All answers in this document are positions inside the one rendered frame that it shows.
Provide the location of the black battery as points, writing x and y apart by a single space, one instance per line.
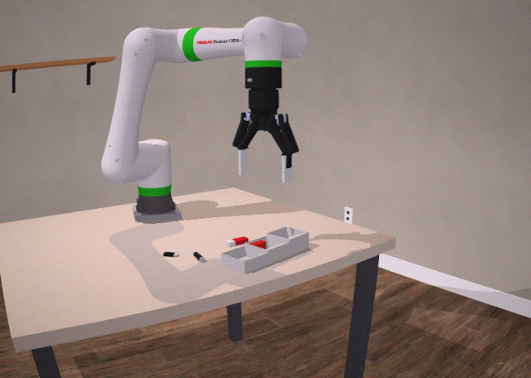
198 256

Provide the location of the grey rack of three labelled bins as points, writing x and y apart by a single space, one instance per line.
284 241

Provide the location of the red 9v battery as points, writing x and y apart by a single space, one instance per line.
261 244

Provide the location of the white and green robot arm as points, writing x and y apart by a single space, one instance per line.
150 163

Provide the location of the red and white eraser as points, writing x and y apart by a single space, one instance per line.
236 241

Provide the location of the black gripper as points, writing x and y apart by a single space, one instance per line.
266 103

